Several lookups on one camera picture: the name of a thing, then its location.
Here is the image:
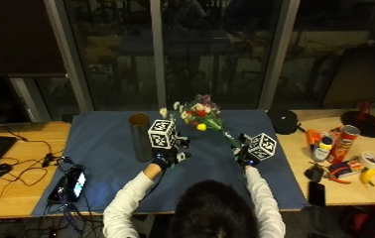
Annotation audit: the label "artificial flower bouquet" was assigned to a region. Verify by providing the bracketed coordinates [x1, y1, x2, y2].
[158, 94, 243, 149]

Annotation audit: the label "white marker cube right glove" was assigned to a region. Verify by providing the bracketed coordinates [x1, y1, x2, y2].
[247, 132, 279, 162]

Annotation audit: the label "white marker cube glove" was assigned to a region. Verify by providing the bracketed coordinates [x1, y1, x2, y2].
[146, 119, 178, 150]
[247, 132, 279, 162]

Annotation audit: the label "blue table cloth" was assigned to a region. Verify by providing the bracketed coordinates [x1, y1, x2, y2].
[32, 109, 308, 217]

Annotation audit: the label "white marker cube left glove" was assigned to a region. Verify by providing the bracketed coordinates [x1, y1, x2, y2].
[146, 119, 178, 150]

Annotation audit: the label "grey metal cylinder vase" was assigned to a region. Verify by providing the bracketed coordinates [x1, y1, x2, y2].
[126, 112, 154, 164]

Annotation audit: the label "black round cap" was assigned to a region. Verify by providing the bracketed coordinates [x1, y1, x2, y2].
[266, 108, 300, 136]

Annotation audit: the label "orange tool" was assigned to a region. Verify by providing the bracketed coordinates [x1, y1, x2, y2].
[304, 128, 324, 147]

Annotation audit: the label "white bottle with blue cap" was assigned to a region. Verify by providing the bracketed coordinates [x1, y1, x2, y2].
[310, 136, 333, 164]

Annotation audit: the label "small black pouch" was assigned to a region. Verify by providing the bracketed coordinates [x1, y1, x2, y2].
[303, 164, 326, 183]

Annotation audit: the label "the person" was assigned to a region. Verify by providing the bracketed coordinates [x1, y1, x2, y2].
[101, 163, 286, 238]

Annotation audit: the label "dark smartphone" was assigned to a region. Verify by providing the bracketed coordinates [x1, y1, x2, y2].
[307, 180, 327, 208]

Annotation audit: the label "red chips can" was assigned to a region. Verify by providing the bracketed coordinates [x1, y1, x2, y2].
[326, 124, 361, 165]

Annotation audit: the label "red and blue box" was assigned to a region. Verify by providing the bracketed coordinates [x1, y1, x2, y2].
[327, 158, 365, 179]

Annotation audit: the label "black smartphone with lit screen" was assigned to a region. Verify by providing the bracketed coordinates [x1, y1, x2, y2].
[66, 165, 87, 203]

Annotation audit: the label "roll of white tape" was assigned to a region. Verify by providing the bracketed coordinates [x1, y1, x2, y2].
[357, 151, 375, 171]

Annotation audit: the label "yellow banana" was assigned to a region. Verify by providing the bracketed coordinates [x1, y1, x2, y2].
[359, 167, 375, 187]

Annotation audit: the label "black monitor with round base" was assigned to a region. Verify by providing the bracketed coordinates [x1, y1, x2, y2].
[319, 44, 375, 139]

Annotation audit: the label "orange handled pliers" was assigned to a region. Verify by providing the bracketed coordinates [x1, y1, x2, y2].
[326, 174, 352, 185]

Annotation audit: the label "black cable bundle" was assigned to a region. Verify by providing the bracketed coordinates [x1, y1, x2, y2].
[0, 125, 105, 238]

